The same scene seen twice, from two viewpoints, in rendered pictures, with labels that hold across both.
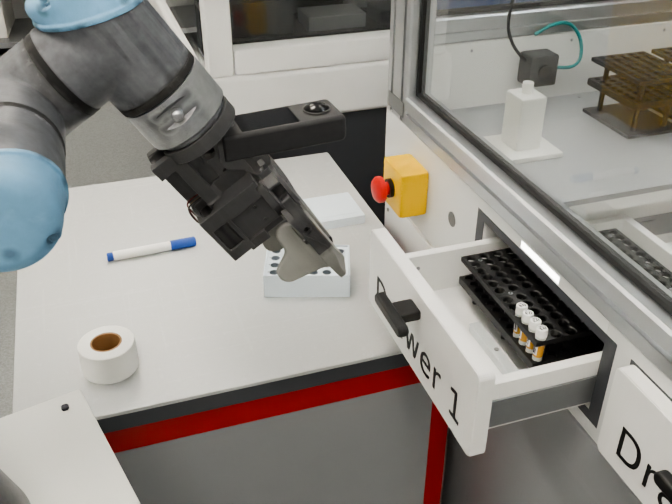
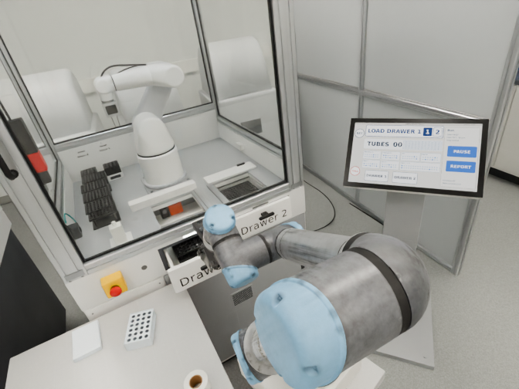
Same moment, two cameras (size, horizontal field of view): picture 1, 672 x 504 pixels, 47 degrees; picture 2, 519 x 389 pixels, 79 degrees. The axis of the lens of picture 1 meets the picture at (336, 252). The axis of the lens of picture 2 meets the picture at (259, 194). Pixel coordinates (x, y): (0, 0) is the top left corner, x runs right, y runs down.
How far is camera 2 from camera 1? 1.03 m
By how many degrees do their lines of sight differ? 79
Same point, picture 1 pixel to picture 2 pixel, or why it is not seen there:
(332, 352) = (189, 312)
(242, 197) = not seen: hidden behind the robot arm
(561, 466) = not seen: hidden behind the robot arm
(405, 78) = (77, 261)
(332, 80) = not seen: outside the picture
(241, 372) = (201, 336)
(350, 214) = (95, 325)
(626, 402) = (239, 224)
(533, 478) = (220, 277)
